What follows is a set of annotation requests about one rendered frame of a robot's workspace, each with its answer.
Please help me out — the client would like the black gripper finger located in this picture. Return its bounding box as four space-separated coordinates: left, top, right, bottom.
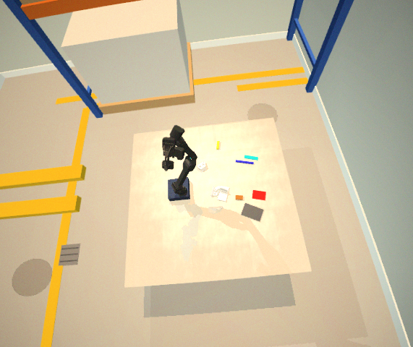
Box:
162 142 174 158
162 163 174 171

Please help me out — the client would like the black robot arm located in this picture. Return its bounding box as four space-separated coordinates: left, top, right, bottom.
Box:
169 125 197 196

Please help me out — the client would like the red flat rectangular plate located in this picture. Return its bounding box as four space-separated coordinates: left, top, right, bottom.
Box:
252 190 266 200

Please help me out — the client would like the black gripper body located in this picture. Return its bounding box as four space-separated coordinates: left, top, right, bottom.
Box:
162 137 176 164

